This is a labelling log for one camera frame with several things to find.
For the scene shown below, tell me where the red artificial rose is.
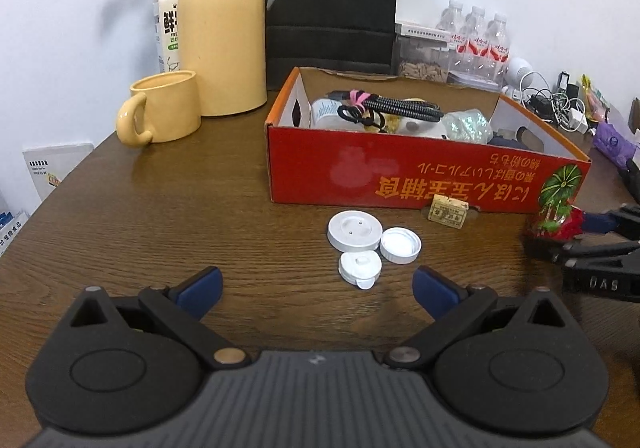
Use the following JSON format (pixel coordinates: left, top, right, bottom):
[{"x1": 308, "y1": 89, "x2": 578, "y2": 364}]
[{"x1": 527, "y1": 202, "x2": 585, "y2": 241}]

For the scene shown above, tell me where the dark blue zip pouch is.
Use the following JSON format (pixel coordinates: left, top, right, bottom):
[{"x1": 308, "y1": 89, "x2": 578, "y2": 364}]
[{"x1": 488, "y1": 133, "x2": 529, "y2": 151}]

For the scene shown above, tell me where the braided black cable bundle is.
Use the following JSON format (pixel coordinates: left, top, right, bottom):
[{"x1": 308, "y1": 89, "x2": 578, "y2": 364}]
[{"x1": 325, "y1": 88, "x2": 445, "y2": 131}]

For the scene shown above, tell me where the clear cotton swab container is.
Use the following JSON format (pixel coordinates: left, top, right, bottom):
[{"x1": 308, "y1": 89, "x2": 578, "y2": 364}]
[{"x1": 310, "y1": 98, "x2": 363, "y2": 133}]

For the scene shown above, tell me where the white yellow plush hamster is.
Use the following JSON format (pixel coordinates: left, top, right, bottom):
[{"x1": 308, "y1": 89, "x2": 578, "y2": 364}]
[{"x1": 361, "y1": 114, "x2": 448, "y2": 139}]

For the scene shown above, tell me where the small white round cap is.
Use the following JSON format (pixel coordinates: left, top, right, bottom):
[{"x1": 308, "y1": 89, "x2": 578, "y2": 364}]
[{"x1": 337, "y1": 251, "x2": 382, "y2": 291}]

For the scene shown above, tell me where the colourful snack packet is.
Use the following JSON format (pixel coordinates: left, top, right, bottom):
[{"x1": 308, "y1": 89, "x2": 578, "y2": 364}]
[{"x1": 580, "y1": 74, "x2": 610, "y2": 123}]

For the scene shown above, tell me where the white round disc cap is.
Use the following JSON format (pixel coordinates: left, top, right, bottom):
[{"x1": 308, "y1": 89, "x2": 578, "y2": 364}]
[{"x1": 326, "y1": 211, "x2": 383, "y2": 253}]

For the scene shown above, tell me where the white booklet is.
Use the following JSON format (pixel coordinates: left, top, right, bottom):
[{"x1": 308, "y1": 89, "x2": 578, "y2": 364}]
[{"x1": 23, "y1": 143, "x2": 94, "y2": 202}]

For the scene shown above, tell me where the yellow ceramic mug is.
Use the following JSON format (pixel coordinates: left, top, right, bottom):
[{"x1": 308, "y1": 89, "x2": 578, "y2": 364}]
[{"x1": 116, "y1": 70, "x2": 201, "y2": 148}]

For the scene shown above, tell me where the red cardboard box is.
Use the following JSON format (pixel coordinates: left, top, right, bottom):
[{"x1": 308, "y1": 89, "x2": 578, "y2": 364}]
[{"x1": 265, "y1": 67, "x2": 591, "y2": 214}]

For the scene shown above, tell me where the water bottle right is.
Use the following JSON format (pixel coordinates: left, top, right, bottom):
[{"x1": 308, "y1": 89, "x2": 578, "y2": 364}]
[{"x1": 480, "y1": 13, "x2": 511, "y2": 84}]

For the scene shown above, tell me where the water bottle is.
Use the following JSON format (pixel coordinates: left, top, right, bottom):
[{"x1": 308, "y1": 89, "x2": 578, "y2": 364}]
[
  {"x1": 436, "y1": 0, "x2": 466, "y2": 70},
  {"x1": 456, "y1": 6, "x2": 487, "y2": 74},
  {"x1": 480, "y1": 13, "x2": 511, "y2": 84}
]

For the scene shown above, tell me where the water bottle middle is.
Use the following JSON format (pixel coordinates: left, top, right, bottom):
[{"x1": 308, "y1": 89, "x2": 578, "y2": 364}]
[{"x1": 456, "y1": 6, "x2": 487, "y2": 74}]

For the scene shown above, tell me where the clear snack container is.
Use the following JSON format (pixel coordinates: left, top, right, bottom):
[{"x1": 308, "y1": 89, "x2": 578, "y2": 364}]
[{"x1": 394, "y1": 36, "x2": 450, "y2": 82}]

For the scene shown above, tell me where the water bottle left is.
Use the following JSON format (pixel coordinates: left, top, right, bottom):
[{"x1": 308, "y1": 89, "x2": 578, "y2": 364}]
[{"x1": 436, "y1": 0, "x2": 466, "y2": 70}]

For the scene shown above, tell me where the white flat box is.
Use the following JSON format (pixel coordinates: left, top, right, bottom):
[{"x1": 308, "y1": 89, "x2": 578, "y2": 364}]
[{"x1": 395, "y1": 21, "x2": 450, "y2": 41}]

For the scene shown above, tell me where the yellow thermos jug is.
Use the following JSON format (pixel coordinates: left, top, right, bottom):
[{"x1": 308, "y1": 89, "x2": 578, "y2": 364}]
[{"x1": 178, "y1": 0, "x2": 274, "y2": 117}]

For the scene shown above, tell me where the white milk carton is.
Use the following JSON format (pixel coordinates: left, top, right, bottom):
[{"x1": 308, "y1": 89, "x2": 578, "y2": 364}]
[{"x1": 153, "y1": 0, "x2": 180, "y2": 73}]

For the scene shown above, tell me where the black paper shopping bag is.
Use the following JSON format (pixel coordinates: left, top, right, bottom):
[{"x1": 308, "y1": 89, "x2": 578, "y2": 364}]
[{"x1": 266, "y1": 0, "x2": 397, "y2": 90}]

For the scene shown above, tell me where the tangle of charger cables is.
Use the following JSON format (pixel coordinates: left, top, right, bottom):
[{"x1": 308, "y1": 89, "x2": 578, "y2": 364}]
[{"x1": 516, "y1": 70, "x2": 590, "y2": 134}]

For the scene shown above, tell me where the white round camera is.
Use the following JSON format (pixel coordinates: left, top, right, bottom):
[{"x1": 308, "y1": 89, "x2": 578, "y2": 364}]
[{"x1": 502, "y1": 56, "x2": 533, "y2": 101}]

